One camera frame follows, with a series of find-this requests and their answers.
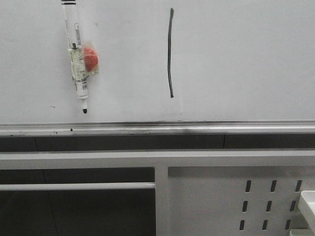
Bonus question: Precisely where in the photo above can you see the white whiteboard marker pen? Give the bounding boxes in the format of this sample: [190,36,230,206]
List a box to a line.
[61,0,88,114]

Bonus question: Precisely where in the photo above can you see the white whiteboard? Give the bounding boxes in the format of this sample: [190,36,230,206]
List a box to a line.
[0,0,315,136]

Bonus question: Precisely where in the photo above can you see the white metal whiteboard stand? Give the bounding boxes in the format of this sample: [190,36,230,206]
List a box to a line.
[0,150,315,236]

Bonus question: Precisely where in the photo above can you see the red magnet taped to marker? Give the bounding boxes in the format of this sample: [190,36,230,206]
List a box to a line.
[83,41,99,75]

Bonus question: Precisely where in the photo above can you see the white upper marker tray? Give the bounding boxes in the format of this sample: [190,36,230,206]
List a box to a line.
[298,190,315,233]

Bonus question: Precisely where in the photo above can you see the white marker tray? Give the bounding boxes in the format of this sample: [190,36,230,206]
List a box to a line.
[298,190,315,233]
[289,229,315,236]

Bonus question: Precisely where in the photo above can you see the white lower marker tray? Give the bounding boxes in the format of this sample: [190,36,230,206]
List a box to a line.
[289,229,315,236]

